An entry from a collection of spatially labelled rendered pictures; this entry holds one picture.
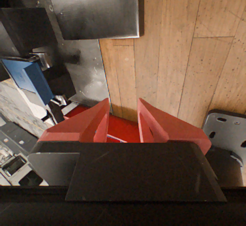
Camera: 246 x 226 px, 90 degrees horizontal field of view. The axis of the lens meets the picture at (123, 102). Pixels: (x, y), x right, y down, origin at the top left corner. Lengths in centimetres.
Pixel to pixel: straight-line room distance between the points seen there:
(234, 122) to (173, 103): 9
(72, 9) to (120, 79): 14
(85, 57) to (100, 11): 11
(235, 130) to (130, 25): 21
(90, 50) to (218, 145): 29
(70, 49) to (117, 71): 13
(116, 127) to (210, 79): 20
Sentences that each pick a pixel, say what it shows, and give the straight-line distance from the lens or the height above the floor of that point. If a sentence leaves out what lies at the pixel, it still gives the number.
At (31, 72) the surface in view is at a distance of 25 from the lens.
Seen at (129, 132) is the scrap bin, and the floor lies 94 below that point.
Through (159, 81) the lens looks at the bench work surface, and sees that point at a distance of 22.
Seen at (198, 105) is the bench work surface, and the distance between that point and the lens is 23.
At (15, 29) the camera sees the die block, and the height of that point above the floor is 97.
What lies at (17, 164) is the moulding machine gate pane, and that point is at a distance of 670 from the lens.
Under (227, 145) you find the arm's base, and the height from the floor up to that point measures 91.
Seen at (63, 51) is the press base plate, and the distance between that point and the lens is 34.
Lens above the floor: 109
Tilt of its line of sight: 43 degrees down
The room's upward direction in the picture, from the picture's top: 137 degrees counter-clockwise
